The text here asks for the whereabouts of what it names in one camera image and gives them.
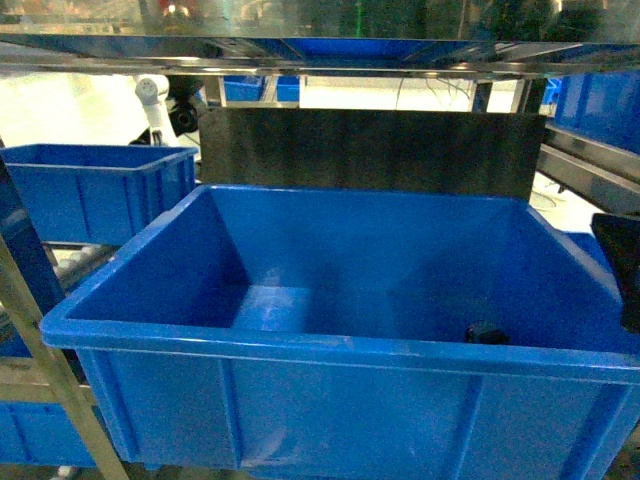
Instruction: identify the green mushroom push button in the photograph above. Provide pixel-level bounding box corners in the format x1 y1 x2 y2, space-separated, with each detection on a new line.
464 322 511 345

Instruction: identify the dark back panel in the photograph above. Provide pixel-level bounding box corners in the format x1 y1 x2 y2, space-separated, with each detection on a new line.
199 108 545 200

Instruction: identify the large blue target bin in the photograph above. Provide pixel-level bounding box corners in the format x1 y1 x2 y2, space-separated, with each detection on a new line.
41 185 639 479

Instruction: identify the blue bin middle left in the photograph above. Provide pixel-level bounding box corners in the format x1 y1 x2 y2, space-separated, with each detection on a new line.
1 144 197 246

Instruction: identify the blue bin bottom left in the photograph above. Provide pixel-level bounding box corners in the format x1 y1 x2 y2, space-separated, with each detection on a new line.
1 402 96 468

